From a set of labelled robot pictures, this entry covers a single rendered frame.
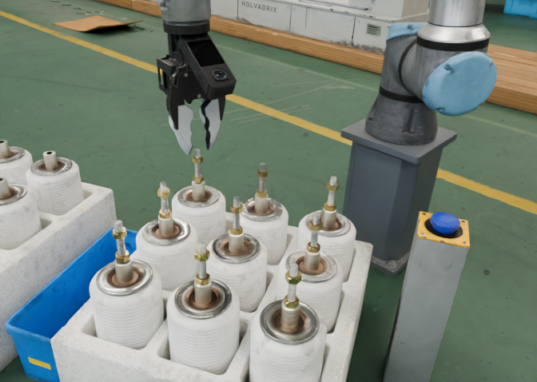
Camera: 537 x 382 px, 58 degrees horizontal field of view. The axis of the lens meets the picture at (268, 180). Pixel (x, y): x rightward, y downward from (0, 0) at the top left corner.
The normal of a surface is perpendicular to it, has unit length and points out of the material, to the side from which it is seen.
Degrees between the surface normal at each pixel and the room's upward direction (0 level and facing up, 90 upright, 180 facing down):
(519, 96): 90
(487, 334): 0
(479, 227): 0
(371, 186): 90
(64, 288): 88
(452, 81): 98
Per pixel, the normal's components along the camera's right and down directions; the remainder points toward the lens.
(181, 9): 0.02, 0.47
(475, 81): 0.17, 0.59
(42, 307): 0.95, 0.15
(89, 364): -0.31, 0.44
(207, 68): 0.27, -0.56
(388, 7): -0.67, 0.33
